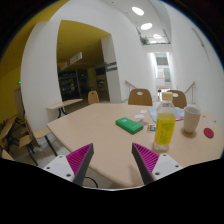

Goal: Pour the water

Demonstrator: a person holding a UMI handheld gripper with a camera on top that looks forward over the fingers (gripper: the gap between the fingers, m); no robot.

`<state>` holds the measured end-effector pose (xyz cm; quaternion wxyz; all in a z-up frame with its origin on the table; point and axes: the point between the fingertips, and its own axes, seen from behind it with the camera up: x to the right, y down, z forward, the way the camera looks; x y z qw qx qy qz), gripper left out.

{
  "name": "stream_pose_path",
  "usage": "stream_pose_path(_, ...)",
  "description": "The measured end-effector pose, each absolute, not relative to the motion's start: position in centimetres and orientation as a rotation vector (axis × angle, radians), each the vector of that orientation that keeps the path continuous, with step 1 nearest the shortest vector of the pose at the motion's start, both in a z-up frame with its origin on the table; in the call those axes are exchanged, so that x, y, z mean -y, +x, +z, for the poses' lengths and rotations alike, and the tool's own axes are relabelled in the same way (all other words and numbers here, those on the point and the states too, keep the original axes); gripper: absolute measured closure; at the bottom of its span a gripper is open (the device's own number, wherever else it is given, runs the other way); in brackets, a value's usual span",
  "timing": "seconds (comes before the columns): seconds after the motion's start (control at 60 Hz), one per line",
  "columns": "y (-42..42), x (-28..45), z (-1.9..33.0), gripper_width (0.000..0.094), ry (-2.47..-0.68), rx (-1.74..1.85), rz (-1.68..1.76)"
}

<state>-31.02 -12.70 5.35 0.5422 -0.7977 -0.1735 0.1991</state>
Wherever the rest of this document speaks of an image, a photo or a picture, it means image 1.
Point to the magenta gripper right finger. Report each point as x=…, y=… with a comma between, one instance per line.
x=146, y=160

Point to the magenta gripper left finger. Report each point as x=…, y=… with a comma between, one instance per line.
x=79, y=162

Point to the small printed packet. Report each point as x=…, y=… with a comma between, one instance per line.
x=151, y=128

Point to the green flat box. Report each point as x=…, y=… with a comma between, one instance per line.
x=128, y=125

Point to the small white card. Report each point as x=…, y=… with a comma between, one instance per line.
x=140, y=116

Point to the clear bottle yellow label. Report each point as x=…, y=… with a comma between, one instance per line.
x=165, y=123

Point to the small side table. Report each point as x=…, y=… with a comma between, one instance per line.
x=61, y=105

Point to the wooden chair centre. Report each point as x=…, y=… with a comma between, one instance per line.
x=140, y=97

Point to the wooden chair far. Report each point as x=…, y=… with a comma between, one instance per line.
x=93, y=97

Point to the white paper cup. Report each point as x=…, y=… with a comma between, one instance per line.
x=191, y=119

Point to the wooden chair left stack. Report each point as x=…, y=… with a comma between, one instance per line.
x=24, y=141

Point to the red round lid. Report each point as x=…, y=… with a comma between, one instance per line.
x=208, y=133

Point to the wooden chair right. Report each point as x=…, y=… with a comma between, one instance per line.
x=177, y=98

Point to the hanging white sign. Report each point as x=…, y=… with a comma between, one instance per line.
x=71, y=61

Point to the potted plant on balcony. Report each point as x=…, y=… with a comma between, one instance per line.
x=144, y=40

